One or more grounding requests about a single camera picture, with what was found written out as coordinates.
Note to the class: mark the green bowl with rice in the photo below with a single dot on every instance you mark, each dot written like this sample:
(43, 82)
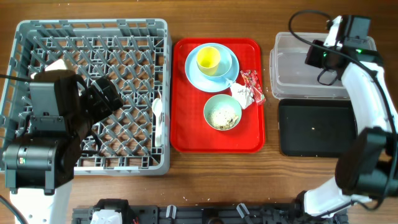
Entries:
(222, 112)

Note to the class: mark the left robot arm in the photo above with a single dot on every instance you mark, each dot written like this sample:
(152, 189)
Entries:
(39, 163)

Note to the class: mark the red snack wrapper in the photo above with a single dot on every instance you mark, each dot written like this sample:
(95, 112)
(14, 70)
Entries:
(252, 82)

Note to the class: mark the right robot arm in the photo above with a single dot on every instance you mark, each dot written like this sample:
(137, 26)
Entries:
(367, 171)

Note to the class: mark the red plastic tray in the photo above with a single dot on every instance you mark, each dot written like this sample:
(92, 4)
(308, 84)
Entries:
(189, 132)

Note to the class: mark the light blue bowl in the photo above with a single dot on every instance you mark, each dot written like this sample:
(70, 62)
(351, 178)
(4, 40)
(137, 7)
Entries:
(225, 63)

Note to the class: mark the black tray bin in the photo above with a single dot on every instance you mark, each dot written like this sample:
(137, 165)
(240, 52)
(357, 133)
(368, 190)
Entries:
(316, 128)

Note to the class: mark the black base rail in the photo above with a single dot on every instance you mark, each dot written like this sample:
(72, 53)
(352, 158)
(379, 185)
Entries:
(119, 211)

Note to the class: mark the crumpled white tissue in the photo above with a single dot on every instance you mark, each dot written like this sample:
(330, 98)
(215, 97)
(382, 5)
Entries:
(242, 95)

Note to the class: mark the grey dishwasher rack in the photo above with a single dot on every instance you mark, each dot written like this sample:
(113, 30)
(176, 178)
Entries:
(134, 54)

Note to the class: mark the white plastic spoon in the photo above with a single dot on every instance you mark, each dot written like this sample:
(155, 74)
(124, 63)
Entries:
(157, 111)

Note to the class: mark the light blue plate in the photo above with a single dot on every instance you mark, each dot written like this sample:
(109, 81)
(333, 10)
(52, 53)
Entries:
(199, 81)

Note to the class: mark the yellow plastic cup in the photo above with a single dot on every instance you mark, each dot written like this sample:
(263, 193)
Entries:
(208, 60)

